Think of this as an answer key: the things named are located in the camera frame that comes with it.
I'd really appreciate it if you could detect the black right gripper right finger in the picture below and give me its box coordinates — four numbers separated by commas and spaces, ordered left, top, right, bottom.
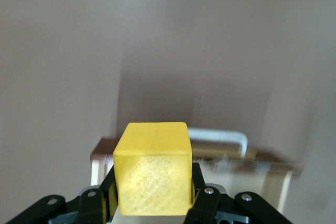
185, 162, 292, 224

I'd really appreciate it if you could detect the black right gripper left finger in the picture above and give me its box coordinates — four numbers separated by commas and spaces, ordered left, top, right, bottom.
4, 166, 118, 224

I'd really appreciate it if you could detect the yellow wooden block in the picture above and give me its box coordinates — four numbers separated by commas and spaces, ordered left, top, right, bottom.
112, 122, 194, 216

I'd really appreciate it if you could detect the wooden drawer with white handle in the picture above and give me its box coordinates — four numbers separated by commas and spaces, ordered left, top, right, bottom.
90, 126, 304, 216

